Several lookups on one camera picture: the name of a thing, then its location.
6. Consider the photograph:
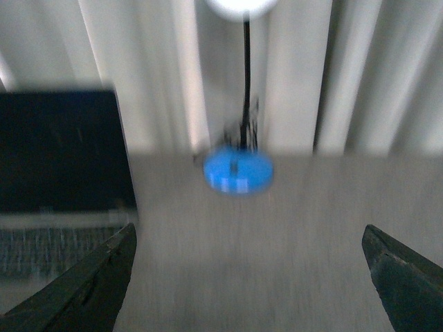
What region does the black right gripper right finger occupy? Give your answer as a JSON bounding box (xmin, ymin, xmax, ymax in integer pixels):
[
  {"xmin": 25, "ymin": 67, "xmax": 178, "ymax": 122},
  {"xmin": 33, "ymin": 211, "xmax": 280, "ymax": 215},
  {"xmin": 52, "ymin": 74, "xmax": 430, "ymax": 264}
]
[{"xmin": 361, "ymin": 225, "xmax": 442, "ymax": 331}]

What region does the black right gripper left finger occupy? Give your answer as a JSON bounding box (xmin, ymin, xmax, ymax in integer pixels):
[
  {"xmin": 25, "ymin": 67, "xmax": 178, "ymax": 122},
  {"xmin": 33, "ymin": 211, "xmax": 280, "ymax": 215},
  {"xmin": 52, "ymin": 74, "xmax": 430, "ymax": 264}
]
[{"xmin": 1, "ymin": 223, "xmax": 136, "ymax": 331}]

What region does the grey laptop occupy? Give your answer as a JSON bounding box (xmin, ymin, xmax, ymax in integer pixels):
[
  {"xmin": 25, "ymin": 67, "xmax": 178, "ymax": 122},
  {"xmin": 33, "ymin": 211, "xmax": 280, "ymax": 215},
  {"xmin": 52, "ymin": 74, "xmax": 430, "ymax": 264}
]
[{"xmin": 1, "ymin": 89, "xmax": 138, "ymax": 280}]

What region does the blue desk lamp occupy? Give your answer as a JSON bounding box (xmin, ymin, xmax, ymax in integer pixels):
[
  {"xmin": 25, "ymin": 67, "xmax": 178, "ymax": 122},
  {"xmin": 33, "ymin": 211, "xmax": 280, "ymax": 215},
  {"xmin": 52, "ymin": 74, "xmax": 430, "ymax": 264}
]
[{"xmin": 203, "ymin": 1, "xmax": 277, "ymax": 196}]

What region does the white curtain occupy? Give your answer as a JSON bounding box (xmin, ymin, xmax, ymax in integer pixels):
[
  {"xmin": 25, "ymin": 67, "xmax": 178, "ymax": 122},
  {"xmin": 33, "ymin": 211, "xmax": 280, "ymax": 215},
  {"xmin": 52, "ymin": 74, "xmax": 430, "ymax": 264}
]
[{"xmin": 1, "ymin": 1, "xmax": 442, "ymax": 156}]

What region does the black lamp power cable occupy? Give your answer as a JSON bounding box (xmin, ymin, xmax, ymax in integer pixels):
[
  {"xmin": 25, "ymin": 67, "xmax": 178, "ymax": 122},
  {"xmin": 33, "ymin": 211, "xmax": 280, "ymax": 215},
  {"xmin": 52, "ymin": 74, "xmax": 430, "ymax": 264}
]
[{"xmin": 192, "ymin": 96, "xmax": 261, "ymax": 166}]

